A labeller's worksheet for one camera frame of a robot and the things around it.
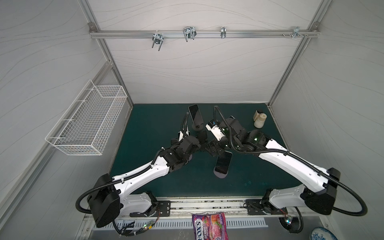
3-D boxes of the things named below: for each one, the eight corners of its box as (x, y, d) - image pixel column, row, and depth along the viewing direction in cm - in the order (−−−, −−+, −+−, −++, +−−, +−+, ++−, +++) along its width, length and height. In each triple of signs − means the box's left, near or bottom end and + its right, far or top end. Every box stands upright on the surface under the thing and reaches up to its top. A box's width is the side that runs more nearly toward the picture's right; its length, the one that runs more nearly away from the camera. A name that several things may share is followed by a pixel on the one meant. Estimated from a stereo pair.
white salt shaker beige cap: (255, 128, 109) (260, 118, 100) (253, 123, 112) (258, 112, 103) (262, 128, 109) (268, 118, 100) (260, 123, 112) (266, 113, 103)
